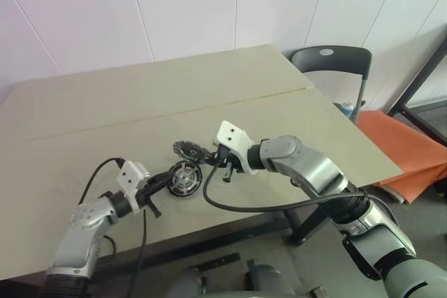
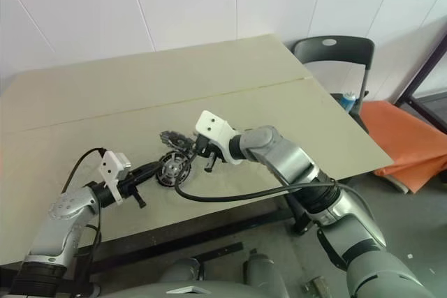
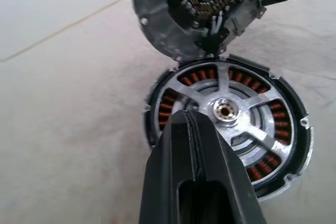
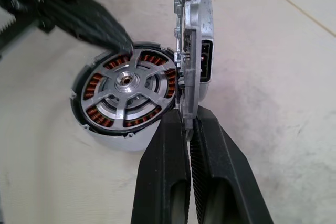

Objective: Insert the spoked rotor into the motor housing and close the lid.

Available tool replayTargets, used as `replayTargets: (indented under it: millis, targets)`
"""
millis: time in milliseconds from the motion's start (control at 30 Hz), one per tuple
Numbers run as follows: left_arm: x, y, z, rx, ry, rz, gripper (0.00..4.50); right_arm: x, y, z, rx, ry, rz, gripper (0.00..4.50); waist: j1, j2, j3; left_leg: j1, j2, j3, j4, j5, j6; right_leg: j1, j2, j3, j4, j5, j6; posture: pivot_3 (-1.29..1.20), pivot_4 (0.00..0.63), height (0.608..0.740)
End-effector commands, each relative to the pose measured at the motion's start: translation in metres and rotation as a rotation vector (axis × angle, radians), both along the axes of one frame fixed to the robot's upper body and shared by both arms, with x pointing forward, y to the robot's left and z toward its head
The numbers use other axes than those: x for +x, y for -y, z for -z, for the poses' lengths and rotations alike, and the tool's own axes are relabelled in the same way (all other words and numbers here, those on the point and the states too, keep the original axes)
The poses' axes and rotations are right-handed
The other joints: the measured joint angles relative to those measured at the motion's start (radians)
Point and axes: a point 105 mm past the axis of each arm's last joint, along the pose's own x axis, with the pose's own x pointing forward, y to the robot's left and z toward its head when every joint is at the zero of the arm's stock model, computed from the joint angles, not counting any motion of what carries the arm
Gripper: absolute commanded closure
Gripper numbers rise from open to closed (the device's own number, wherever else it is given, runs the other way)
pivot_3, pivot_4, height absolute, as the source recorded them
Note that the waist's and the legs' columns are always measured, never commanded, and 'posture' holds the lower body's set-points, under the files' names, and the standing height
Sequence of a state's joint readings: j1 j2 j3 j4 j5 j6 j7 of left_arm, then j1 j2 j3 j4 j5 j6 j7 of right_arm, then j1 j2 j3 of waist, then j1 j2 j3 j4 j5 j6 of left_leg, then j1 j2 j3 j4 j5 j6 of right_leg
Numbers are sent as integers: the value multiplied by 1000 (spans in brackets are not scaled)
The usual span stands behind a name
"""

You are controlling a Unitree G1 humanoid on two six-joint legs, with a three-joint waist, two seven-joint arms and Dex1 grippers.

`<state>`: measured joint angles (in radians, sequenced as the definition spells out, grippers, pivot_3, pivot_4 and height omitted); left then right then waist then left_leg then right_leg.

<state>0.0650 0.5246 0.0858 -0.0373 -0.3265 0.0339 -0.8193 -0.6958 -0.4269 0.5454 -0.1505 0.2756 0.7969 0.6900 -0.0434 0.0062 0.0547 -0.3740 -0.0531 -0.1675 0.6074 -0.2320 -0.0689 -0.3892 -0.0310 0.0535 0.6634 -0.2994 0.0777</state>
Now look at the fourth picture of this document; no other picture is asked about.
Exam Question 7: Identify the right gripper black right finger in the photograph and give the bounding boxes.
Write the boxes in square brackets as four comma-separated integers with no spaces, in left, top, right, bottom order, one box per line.
[189,104,274,224]

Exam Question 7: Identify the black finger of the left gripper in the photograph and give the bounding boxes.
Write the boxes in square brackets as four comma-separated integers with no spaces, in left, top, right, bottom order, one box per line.
[39,0,131,55]
[52,0,135,55]

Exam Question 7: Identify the silver motor lid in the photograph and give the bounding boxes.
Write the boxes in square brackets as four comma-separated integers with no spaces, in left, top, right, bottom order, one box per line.
[173,0,216,141]

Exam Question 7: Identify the spoked silver rotor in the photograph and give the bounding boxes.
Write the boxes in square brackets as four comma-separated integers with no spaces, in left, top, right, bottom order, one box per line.
[80,48,177,130]

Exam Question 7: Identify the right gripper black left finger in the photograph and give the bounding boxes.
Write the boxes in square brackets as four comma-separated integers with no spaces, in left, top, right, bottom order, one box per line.
[130,109,195,224]

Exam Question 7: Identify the motor housing with copper coils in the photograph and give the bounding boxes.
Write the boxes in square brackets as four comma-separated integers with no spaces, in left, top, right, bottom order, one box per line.
[69,40,182,153]

